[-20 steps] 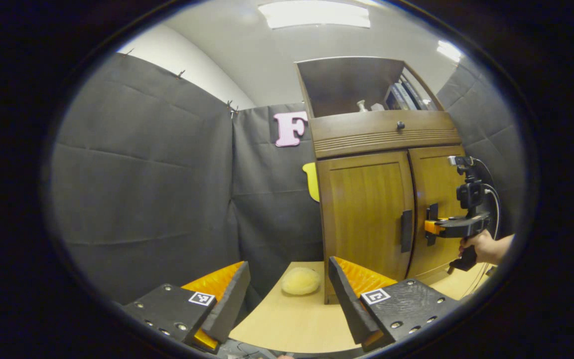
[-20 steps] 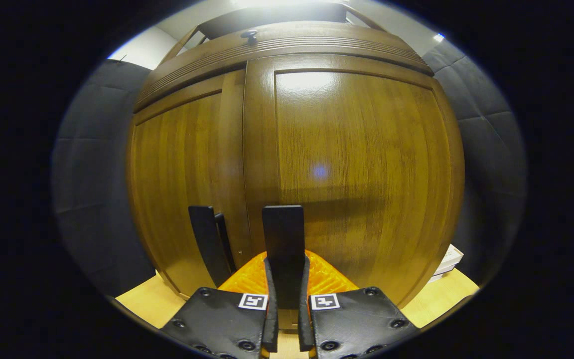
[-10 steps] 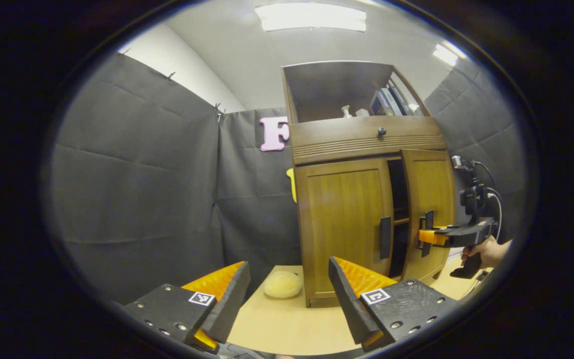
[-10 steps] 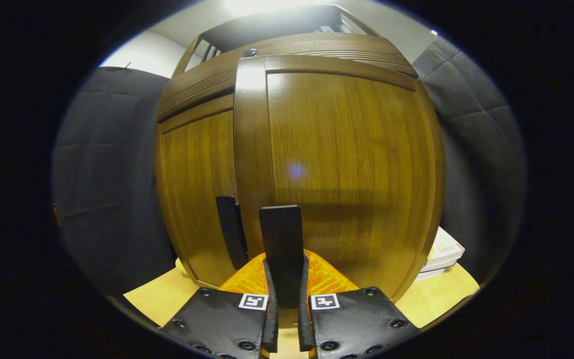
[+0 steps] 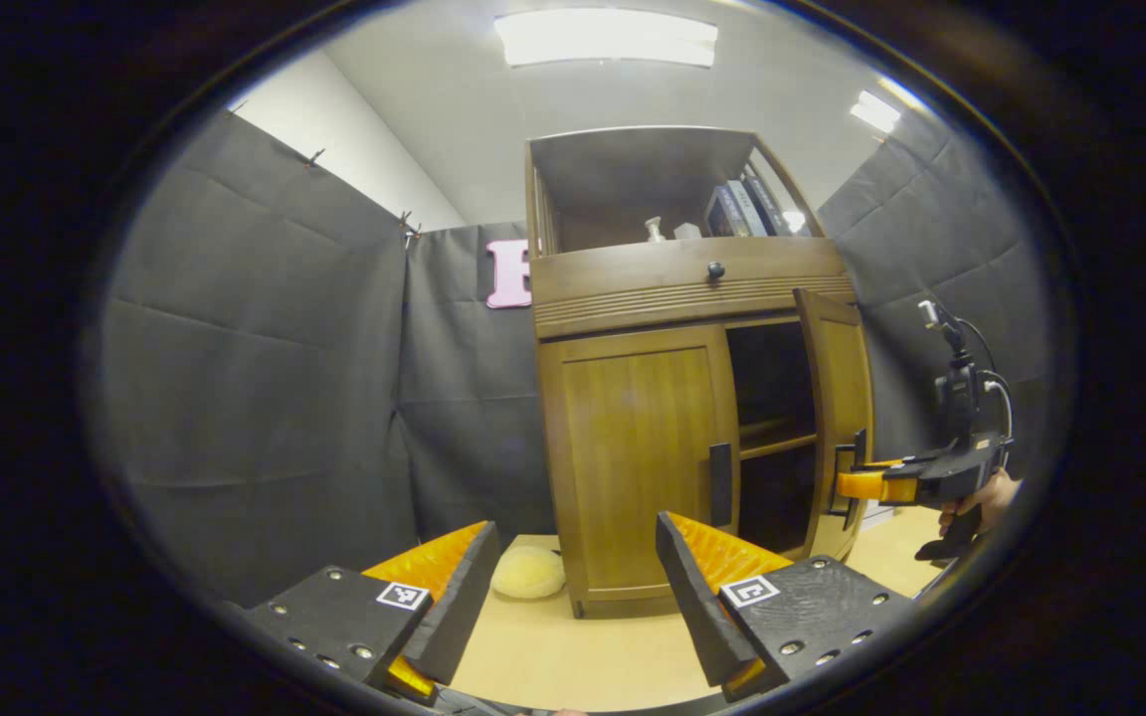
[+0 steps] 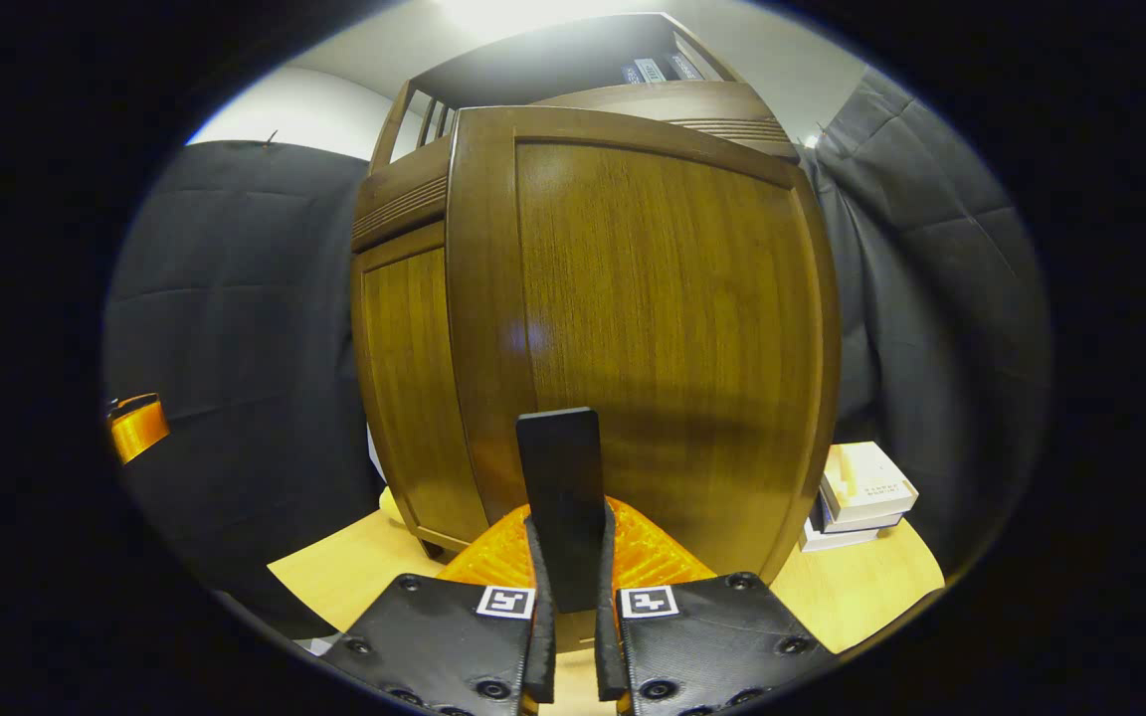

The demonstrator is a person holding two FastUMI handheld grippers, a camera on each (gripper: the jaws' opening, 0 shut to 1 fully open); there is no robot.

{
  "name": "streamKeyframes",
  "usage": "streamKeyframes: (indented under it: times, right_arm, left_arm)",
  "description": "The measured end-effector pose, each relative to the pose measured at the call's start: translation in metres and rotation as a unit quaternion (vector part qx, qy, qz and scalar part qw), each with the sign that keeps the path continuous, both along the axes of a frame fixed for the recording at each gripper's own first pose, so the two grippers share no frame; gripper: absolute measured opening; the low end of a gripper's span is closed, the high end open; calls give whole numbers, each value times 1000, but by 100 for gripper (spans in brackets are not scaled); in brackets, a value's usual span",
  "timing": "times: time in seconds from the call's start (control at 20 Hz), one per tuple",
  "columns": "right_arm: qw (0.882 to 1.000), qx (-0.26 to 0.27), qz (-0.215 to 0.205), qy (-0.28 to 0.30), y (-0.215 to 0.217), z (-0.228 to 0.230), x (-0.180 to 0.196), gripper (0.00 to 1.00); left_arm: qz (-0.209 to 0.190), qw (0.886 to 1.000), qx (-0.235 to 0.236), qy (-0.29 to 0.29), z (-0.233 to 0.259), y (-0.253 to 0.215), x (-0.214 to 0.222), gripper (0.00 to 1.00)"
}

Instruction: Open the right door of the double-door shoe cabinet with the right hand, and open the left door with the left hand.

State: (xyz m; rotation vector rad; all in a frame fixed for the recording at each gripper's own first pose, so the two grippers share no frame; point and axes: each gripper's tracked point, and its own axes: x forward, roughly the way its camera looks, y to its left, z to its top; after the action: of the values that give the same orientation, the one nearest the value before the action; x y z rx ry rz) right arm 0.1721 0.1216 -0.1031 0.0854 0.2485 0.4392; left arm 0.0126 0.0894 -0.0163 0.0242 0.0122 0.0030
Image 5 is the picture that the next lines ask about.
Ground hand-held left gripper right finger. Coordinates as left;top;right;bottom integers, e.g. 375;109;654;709
655;511;922;702

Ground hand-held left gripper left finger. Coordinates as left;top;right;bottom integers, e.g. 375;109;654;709
240;519;501;705

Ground wooden cabinet door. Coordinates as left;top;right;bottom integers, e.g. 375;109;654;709
538;324;741;603
794;288;874;563

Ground wooden double-door shoe cabinet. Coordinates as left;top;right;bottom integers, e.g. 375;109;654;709
525;126;877;620

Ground wooden inner cabinet shelf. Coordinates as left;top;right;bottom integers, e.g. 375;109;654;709
740;418;820;460

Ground yellow round sponge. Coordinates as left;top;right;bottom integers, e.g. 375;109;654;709
490;545;566;601

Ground small ceiling light panel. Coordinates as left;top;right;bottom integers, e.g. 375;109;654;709
850;89;902;135

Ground wooden drawer with black knob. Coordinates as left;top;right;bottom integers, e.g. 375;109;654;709
530;237;855;339

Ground large ceiling light panel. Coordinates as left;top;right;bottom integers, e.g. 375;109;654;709
493;8;719;69

